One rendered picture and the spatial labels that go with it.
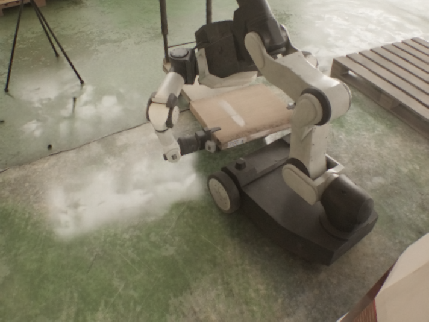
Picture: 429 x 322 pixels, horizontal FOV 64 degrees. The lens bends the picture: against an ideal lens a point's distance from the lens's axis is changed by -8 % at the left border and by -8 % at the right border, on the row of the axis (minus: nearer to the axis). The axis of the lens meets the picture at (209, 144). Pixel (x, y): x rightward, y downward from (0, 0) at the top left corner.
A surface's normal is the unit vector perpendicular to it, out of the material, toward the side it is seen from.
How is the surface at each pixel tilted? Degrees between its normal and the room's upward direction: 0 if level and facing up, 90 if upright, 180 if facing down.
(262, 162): 0
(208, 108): 0
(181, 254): 0
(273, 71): 93
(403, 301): 77
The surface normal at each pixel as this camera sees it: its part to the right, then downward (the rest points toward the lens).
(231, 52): -0.50, 0.08
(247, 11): -0.58, 0.31
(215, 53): -0.78, 0.14
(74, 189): 0.00, -0.76
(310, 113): -0.82, 0.37
